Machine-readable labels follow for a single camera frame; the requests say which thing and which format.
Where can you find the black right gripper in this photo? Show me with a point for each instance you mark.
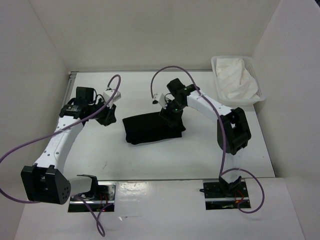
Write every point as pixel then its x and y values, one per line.
pixel 165 114

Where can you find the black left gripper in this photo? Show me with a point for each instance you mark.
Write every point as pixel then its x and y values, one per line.
pixel 110 117

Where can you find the black skirt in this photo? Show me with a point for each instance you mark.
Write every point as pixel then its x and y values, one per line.
pixel 149 128

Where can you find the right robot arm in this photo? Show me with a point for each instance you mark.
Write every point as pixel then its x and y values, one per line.
pixel 233 132

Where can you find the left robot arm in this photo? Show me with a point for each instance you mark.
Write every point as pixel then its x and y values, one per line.
pixel 44 181

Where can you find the white skirt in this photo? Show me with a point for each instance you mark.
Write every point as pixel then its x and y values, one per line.
pixel 234 80

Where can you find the white plastic laundry basket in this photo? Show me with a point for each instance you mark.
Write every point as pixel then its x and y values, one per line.
pixel 249 66

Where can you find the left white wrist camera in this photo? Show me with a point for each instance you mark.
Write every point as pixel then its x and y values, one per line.
pixel 110 96

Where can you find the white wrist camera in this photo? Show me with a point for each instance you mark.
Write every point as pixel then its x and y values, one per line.
pixel 160 99
pixel 110 96

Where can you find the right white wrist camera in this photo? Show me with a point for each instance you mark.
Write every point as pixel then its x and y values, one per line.
pixel 160 99

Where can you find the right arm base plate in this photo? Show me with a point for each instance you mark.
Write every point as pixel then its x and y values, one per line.
pixel 215 199

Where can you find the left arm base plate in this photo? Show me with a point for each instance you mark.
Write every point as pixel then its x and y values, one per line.
pixel 103 200

